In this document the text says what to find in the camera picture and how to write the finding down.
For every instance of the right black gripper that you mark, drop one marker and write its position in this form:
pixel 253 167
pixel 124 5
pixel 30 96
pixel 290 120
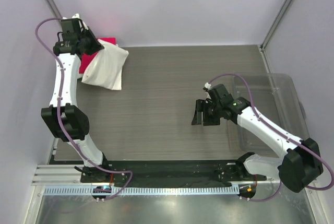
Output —
pixel 201 106

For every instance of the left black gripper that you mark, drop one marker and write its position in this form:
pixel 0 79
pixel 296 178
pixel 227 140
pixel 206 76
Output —
pixel 97 45

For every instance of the white Coca-Cola t-shirt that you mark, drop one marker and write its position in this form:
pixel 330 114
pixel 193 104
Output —
pixel 105 70

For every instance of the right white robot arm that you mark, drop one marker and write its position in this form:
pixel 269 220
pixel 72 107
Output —
pixel 297 163

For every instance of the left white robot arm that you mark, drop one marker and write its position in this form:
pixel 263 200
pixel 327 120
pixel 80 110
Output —
pixel 63 117

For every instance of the folded pink t-shirt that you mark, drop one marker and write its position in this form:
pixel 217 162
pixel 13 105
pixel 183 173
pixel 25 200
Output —
pixel 86 59

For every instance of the clear plastic bin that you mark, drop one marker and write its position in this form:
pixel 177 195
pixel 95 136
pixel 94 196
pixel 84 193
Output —
pixel 275 96

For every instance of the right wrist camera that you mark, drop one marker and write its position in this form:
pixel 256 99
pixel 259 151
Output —
pixel 207 87

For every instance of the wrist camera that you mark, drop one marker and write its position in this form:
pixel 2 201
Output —
pixel 76 16
pixel 207 87

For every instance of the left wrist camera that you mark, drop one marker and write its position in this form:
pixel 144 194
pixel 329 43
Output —
pixel 76 16

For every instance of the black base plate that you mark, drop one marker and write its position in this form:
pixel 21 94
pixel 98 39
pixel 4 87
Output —
pixel 163 172

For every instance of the right aluminium frame post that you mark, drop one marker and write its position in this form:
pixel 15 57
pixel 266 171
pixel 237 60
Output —
pixel 279 17

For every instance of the aluminium front rail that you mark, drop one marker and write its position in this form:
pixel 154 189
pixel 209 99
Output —
pixel 67 174

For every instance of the white slotted cable duct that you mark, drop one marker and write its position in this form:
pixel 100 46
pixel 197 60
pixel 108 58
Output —
pixel 103 190

